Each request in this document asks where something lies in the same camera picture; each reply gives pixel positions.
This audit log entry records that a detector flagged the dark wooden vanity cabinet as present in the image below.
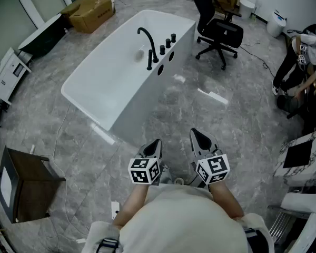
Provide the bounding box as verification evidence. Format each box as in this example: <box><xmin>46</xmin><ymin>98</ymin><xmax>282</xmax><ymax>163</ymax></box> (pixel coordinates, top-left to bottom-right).
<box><xmin>0</xmin><ymin>145</ymin><xmax>66</xmax><ymax>223</ymax></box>

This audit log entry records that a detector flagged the black round stool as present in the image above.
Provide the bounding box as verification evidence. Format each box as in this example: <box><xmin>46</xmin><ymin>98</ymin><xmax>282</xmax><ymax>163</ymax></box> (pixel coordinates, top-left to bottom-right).
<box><xmin>276</xmin><ymin>94</ymin><xmax>306</xmax><ymax>113</ymax></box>

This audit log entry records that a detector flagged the white toilet with tank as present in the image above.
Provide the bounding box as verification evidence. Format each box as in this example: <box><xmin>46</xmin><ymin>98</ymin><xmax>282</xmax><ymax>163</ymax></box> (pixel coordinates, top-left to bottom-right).
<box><xmin>239</xmin><ymin>0</ymin><xmax>259</xmax><ymax>20</ymax></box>

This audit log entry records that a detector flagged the large cardboard box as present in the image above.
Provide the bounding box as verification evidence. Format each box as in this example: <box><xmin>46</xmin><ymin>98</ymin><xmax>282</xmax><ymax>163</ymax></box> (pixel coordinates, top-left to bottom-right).
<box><xmin>68</xmin><ymin>0</ymin><xmax>116</xmax><ymax>34</ymax></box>

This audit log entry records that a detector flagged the small cardboard box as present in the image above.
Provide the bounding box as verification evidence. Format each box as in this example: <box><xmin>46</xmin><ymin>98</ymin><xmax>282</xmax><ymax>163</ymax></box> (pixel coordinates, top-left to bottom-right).
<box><xmin>60</xmin><ymin>3</ymin><xmax>81</xmax><ymax>18</ymax></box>

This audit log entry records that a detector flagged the black rectangular panel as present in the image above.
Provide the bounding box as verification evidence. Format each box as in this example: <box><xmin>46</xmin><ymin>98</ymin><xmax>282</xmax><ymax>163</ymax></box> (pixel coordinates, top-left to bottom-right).
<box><xmin>283</xmin><ymin>140</ymin><xmax>313</xmax><ymax>169</ymax></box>

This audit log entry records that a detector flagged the white power strip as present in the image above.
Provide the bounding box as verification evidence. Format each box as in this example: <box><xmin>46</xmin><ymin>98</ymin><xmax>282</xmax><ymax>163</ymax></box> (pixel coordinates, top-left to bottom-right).
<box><xmin>111</xmin><ymin>201</ymin><xmax>121</xmax><ymax>220</ymax></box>

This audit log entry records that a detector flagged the person's white shirt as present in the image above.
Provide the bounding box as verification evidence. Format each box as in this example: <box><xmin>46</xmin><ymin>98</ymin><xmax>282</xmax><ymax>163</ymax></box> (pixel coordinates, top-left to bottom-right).
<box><xmin>81</xmin><ymin>184</ymin><xmax>274</xmax><ymax>253</ymax></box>

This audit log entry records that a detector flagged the black office chair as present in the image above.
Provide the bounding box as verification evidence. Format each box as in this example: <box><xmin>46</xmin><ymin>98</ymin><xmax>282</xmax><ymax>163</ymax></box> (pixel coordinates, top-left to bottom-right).
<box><xmin>191</xmin><ymin>0</ymin><xmax>244</xmax><ymax>71</ymax></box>

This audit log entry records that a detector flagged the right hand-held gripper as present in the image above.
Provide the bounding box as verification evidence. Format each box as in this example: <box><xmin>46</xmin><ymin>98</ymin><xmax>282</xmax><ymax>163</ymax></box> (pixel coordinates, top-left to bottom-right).
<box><xmin>190</xmin><ymin>128</ymin><xmax>231</xmax><ymax>187</ymax></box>

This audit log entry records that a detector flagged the white bathtub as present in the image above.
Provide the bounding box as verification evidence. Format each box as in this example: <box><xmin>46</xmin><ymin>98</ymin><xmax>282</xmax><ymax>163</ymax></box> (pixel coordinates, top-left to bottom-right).
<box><xmin>61</xmin><ymin>9</ymin><xmax>196</xmax><ymax>145</ymax></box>

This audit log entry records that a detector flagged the person's right forearm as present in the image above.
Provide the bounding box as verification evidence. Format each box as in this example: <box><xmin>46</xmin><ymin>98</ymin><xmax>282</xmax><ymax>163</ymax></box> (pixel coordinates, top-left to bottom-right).
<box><xmin>209</xmin><ymin>182</ymin><xmax>245</xmax><ymax>220</ymax></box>

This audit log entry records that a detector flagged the black curved faucet spout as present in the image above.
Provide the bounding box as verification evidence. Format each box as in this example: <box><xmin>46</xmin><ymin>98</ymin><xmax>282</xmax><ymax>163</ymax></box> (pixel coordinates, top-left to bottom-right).
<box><xmin>136</xmin><ymin>27</ymin><xmax>160</xmax><ymax>64</ymax></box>

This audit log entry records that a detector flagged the dark green bathtub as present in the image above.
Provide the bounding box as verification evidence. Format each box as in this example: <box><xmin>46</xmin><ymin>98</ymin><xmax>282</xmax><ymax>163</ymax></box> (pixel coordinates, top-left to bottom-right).
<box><xmin>17</xmin><ymin>14</ymin><xmax>69</xmax><ymax>59</ymax></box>

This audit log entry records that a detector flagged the white floor cable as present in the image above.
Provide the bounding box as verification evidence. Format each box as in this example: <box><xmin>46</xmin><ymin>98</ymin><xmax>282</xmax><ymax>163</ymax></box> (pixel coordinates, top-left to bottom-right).
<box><xmin>31</xmin><ymin>103</ymin><xmax>95</xmax><ymax>245</ymax></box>

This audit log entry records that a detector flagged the white ceramic basin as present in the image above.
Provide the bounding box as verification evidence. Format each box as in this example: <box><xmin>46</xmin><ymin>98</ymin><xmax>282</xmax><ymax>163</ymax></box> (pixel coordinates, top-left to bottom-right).
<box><xmin>281</xmin><ymin>192</ymin><xmax>316</xmax><ymax>216</ymax></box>

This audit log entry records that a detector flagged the white smart toilet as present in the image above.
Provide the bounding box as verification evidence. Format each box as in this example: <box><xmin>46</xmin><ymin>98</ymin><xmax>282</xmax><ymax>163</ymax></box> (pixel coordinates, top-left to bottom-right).
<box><xmin>266</xmin><ymin>9</ymin><xmax>288</xmax><ymax>38</ymax></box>

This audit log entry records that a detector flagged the white cabinet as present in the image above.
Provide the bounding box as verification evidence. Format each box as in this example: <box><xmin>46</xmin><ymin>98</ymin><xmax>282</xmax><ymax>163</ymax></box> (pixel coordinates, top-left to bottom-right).
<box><xmin>0</xmin><ymin>47</ymin><xmax>32</xmax><ymax>106</ymax></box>

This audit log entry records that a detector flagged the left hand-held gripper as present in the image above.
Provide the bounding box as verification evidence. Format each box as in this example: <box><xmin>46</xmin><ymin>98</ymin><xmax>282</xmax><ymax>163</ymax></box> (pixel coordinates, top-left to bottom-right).
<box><xmin>128</xmin><ymin>139</ymin><xmax>164</xmax><ymax>186</ymax></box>

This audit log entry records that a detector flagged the person's left forearm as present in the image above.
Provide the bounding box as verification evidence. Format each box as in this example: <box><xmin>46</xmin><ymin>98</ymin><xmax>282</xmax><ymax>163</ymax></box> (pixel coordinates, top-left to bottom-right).
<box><xmin>112</xmin><ymin>184</ymin><xmax>150</xmax><ymax>228</ymax></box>

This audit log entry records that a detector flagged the black floor cable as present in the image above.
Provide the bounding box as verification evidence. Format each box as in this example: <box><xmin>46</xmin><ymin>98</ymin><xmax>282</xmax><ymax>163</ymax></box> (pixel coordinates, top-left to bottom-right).
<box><xmin>238</xmin><ymin>42</ymin><xmax>277</xmax><ymax>79</ymax></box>

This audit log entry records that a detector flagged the chrome towel rack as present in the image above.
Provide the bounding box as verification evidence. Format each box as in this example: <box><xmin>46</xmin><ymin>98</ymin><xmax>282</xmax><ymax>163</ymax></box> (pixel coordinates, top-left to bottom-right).
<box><xmin>268</xmin><ymin>206</ymin><xmax>292</xmax><ymax>245</ymax></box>

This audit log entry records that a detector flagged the black arm strap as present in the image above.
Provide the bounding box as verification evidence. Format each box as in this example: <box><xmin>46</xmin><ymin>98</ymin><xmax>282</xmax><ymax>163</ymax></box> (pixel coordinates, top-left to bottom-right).
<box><xmin>96</xmin><ymin>236</ymin><xmax>121</xmax><ymax>253</ymax></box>
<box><xmin>243</xmin><ymin>227</ymin><xmax>265</xmax><ymax>253</ymax></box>

